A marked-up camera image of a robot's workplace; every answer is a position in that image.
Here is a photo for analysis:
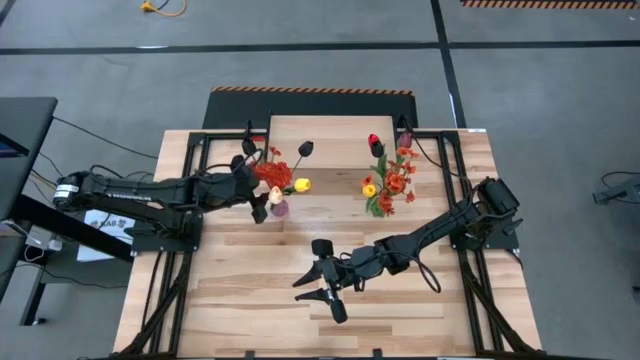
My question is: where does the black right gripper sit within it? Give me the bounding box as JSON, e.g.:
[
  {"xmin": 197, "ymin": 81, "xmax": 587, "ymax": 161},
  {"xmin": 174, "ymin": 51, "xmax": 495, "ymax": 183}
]
[{"xmin": 291, "ymin": 238, "xmax": 362, "ymax": 325}]

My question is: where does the red artificial flower bunch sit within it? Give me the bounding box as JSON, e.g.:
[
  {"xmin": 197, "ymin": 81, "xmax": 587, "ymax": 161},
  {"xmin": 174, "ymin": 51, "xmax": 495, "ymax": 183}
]
[{"xmin": 249, "ymin": 134, "xmax": 295, "ymax": 194}]

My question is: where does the yellow artificial tulip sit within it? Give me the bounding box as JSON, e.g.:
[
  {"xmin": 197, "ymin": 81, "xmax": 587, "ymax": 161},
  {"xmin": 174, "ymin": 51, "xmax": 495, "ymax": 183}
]
[
  {"xmin": 283, "ymin": 177, "xmax": 312, "ymax": 197},
  {"xmin": 362, "ymin": 183, "xmax": 381, "ymax": 211}
]

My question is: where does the black tulip with bare stem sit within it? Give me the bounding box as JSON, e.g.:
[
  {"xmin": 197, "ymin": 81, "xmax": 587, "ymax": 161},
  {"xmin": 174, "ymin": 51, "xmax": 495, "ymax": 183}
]
[{"xmin": 292, "ymin": 140, "xmax": 315, "ymax": 174}]

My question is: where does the green glass vase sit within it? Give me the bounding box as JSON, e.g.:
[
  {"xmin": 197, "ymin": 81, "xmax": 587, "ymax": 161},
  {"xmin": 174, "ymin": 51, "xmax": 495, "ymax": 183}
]
[{"xmin": 369, "ymin": 197, "xmax": 390, "ymax": 219}]

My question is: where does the orange artificial flower bunch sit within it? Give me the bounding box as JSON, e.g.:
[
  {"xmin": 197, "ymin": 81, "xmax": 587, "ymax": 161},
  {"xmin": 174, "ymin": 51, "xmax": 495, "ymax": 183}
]
[{"xmin": 362, "ymin": 145, "xmax": 419, "ymax": 216}]

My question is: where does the red artificial tulip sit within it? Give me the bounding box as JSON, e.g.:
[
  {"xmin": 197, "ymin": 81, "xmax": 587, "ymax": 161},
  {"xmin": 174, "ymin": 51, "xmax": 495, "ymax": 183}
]
[{"xmin": 367, "ymin": 132, "xmax": 389, "ymax": 201}]

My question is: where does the mauve artificial tulip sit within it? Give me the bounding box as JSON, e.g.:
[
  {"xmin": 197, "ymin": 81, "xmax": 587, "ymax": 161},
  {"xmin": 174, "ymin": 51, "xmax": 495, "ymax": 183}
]
[{"xmin": 392, "ymin": 132, "xmax": 414, "ymax": 201}]

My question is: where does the wooden shelf with black legs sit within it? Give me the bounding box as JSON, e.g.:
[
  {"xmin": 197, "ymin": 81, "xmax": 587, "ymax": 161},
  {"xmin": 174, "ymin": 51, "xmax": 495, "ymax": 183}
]
[{"xmin": 263, "ymin": 114, "xmax": 401, "ymax": 190}]

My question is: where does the black hazard-striped floor mat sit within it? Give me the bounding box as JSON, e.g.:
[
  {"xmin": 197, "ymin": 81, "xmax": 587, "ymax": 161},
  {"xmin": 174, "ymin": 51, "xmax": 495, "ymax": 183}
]
[{"xmin": 202, "ymin": 85, "xmax": 419, "ymax": 130}]

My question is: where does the white paper sheet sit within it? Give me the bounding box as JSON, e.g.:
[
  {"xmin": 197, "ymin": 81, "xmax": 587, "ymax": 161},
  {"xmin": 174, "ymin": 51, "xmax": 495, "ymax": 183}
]
[{"xmin": 77, "ymin": 208, "xmax": 139, "ymax": 264}]

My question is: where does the grey power box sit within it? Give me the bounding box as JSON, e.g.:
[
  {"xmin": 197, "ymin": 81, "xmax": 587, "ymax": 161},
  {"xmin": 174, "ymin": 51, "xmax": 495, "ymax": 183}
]
[{"xmin": 24, "ymin": 225, "xmax": 64, "ymax": 251}]

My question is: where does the black desk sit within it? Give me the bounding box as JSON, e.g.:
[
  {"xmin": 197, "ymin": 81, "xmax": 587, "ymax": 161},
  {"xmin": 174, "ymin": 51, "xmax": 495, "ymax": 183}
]
[{"xmin": 0, "ymin": 96, "xmax": 136, "ymax": 327}]

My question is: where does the dark device with blue screen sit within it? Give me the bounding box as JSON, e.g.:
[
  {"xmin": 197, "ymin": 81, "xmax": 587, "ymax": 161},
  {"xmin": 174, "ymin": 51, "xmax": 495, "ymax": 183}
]
[{"xmin": 0, "ymin": 132, "xmax": 30, "ymax": 160}]

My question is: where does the grey floor device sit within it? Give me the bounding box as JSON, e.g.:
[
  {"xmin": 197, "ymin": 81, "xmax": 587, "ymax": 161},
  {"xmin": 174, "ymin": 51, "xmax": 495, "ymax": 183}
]
[{"xmin": 593, "ymin": 179, "xmax": 640, "ymax": 205}]

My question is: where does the hazard-striped floor strip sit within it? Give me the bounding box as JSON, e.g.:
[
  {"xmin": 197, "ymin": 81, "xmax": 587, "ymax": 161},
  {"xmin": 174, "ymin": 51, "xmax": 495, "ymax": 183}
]
[{"xmin": 459, "ymin": 0, "xmax": 640, "ymax": 10}]

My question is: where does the black metal table frame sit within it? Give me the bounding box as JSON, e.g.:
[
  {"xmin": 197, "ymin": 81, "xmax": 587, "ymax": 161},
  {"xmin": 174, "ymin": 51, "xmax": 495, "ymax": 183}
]
[{"xmin": 115, "ymin": 119, "xmax": 547, "ymax": 360}]

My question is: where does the black floor cable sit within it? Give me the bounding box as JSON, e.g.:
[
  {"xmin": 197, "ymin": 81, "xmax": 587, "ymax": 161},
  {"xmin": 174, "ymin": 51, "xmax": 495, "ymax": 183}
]
[{"xmin": 52, "ymin": 115, "xmax": 159, "ymax": 160}]

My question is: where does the black cable to right arm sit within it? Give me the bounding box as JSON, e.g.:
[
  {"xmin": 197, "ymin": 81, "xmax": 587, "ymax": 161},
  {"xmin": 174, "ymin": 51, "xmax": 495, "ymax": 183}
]
[{"xmin": 399, "ymin": 115, "xmax": 481, "ymax": 189}]

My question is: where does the yellow floor cable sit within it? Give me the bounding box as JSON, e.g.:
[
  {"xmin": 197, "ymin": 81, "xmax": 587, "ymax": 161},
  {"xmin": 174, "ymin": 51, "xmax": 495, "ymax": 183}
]
[{"xmin": 139, "ymin": 0, "xmax": 188, "ymax": 18}]

